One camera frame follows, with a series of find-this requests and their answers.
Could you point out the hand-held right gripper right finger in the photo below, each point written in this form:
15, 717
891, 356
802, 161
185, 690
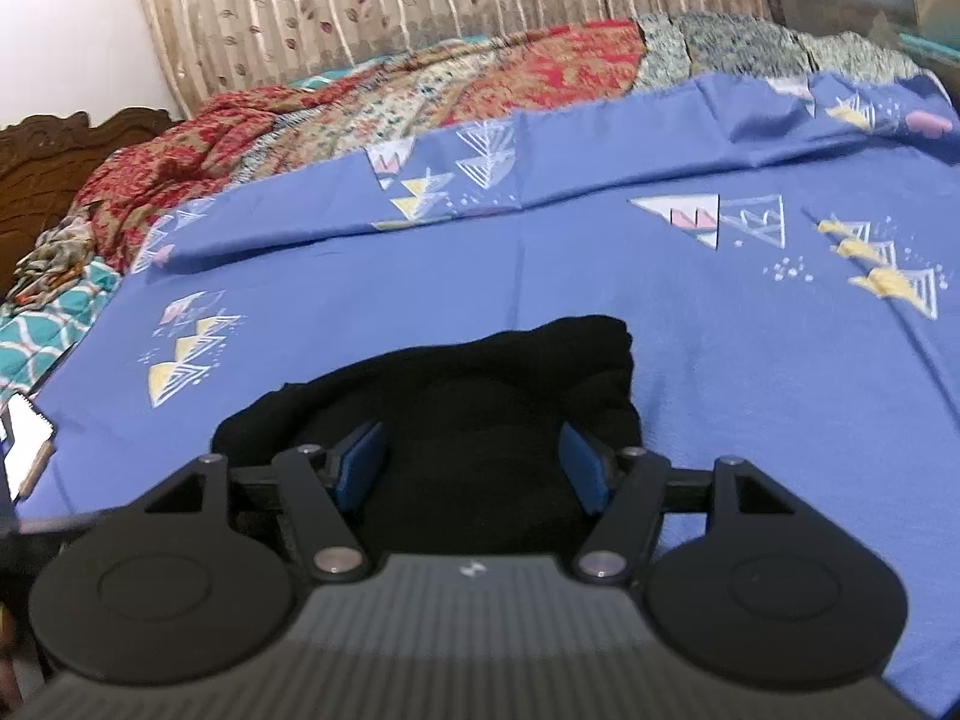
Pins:
585, 469

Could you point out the teal panel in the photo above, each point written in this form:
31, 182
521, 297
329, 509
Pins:
934, 46

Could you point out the black pants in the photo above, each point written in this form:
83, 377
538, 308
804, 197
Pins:
487, 405

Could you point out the carved wooden headboard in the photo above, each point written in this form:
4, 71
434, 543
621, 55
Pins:
52, 165

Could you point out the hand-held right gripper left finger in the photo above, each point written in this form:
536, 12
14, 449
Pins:
360, 469

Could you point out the beige leaf-print curtain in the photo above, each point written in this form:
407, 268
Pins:
412, 7

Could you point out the red patterned blanket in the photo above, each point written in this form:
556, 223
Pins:
525, 82

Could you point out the teal patterned quilt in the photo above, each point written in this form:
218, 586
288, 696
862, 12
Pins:
60, 322

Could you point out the blue triangle-print bedsheet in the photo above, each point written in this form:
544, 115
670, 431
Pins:
675, 345

